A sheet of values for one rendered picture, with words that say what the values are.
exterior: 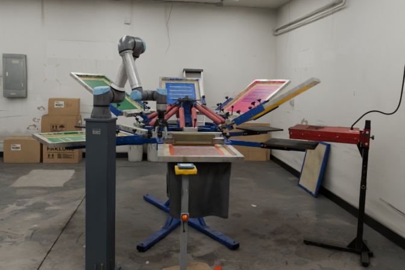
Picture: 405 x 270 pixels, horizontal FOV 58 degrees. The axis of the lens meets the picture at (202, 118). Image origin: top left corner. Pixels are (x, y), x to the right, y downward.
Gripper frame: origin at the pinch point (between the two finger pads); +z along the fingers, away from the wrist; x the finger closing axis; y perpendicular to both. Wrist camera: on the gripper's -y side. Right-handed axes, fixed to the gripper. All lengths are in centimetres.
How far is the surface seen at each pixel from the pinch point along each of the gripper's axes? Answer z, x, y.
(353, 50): -84, 224, -159
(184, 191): 27, 16, 42
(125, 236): 108, -33, -80
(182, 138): 6.3, 17.0, -36.4
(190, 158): 10.6, 19.9, 22.4
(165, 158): 10.7, 3.5, 22.8
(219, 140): 7, 48, -36
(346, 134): -2, 153, -26
